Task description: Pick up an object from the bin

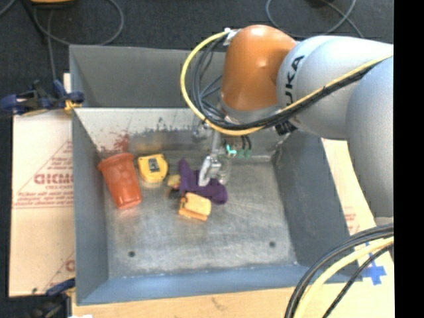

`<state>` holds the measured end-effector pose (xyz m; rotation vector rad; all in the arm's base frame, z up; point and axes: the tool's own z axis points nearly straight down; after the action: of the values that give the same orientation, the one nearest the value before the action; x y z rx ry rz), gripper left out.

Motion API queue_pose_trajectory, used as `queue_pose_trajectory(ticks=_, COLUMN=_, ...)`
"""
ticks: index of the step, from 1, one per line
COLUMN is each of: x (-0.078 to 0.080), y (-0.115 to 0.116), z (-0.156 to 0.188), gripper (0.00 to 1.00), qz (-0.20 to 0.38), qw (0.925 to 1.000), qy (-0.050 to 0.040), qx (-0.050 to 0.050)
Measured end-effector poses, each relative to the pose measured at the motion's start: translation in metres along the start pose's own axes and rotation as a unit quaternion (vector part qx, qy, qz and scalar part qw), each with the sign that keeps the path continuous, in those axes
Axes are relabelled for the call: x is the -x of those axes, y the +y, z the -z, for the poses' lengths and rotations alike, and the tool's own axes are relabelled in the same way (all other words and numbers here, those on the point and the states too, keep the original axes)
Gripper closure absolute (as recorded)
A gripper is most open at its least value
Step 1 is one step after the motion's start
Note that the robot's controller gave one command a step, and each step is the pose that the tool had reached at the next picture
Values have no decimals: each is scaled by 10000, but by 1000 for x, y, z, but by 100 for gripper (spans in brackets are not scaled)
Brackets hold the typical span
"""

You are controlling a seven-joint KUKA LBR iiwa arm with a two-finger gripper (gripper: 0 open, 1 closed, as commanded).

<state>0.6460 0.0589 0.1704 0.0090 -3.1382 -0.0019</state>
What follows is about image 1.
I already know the brown cardboard board red print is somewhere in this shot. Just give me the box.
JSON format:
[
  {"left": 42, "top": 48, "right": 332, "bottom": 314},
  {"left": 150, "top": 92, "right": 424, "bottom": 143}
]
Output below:
[{"left": 8, "top": 109, "right": 394, "bottom": 298}]

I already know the yellow toy sandwich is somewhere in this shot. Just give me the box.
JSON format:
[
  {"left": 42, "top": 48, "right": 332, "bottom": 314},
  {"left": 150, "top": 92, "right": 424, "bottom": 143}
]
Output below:
[{"left": 178, "top": 192, "right": 213, "bottom": 223}]

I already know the purple cloth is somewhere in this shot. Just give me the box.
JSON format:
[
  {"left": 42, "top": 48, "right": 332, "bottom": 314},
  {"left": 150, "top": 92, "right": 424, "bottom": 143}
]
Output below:
[{"left": 177, "top": 158, "right": 229, "bottom": 205}]

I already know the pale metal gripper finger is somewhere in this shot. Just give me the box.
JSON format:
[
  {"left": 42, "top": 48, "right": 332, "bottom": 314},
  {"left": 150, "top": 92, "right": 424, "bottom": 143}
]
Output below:
[
  {"left": 197, "top": 154, "right": 222, "bottom": 187},
  {"left": 218, "top": 157, "right": 233, "bottom": 186}
]

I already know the grey metal bin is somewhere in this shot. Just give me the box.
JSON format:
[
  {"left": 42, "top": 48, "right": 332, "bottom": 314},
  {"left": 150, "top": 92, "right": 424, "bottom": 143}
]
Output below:
[{"left": 68, "top": 44, "right": 360, "bottom": 306}]

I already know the yellow tape measure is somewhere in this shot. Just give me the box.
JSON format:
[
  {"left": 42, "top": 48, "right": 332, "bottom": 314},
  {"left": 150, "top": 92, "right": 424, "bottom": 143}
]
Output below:
[{"left": 136, "top": 153, "right": 169, "bottom": 184}]

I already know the orange plastic cup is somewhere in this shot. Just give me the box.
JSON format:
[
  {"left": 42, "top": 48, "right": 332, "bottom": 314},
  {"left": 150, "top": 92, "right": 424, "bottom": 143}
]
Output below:
[{"left": 97, "top": 152, "right": 144, "bottom": 210}]

